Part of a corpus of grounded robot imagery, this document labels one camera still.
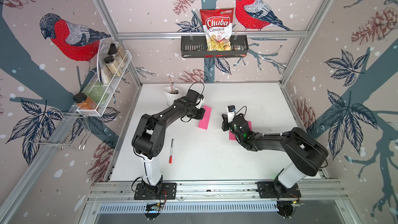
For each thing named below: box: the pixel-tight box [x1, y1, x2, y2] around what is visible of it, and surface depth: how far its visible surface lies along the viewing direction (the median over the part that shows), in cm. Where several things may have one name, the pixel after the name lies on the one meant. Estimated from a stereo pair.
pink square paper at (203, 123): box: [197, 104, 212, 131], surface depth 99 cm
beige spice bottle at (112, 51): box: [107, 43, 126, 68], surface depth 82 cm
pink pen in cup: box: [168, 75, 176, 94], surface depth 106 cm
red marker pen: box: [168, 138, 175, 164], surface depth 87 cm
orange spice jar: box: [72, 92, 97, 110], surface depth 62 cm
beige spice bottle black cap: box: [104, 56, 122, 77], surface depth 78 cm
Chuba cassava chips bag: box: [199, 7, 235, 52], surface depth 83 cm
